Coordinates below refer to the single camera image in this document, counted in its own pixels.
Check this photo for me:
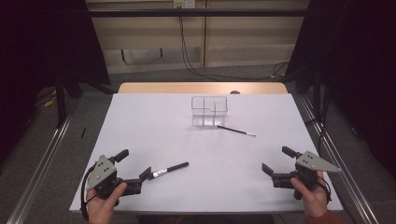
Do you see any aluminium floor rail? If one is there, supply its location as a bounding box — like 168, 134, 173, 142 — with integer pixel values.
297, 94, 379, 224
6, 99, 80, 224

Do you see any thick black silver makeup pen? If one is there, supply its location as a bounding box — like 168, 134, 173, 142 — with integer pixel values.
148, 161, 190, 180

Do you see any left hand-held gripper black cable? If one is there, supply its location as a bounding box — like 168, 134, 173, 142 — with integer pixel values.
79, 162, 97, 222

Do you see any hand-held gripper black cable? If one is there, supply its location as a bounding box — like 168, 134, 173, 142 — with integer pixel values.
317, 175, 332, 205
79, 162, 97, 222

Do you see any thin black makeup brush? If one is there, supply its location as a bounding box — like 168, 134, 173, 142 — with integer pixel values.
217, 125, 257, 138

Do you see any person's right hand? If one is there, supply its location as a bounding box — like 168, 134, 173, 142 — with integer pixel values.
290, 171, 328, 218

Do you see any clear plastic organizer box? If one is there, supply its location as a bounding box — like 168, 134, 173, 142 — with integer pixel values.
191, 95, 229, 128

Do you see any black horizontal metal bar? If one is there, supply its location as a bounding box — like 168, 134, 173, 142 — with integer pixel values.
88, 8, 309, 18

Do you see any black curtain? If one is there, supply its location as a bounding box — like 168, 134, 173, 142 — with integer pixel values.
284, 0, 396, 178
0, 0, 110, 162

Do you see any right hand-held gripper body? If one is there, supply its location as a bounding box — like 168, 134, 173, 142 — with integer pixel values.
270, 150, 343, 200

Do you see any right hand-held gripper black cable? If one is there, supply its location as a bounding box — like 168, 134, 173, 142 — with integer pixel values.
317, 175, 332, 205

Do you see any black hanging wall cable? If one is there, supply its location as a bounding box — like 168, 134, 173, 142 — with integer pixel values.
177, 6, 290, 82

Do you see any yellow floor cable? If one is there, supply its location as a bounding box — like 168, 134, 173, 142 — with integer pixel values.
35, 90, 59, 108

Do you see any person's left hand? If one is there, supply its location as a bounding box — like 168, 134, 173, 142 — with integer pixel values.
86, 182, 128, 223

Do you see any white wall socket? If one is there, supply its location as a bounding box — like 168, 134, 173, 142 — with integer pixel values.
173, 0, 196, 9

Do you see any black metal stand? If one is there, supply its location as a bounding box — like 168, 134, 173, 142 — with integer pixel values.
312, 68, 325, 153
54, 71, 68, 129

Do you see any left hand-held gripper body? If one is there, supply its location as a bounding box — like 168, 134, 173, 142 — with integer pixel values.
85, 154, 144, 206

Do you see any white table mat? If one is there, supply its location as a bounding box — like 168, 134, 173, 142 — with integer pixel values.
68, 92, 344, 216

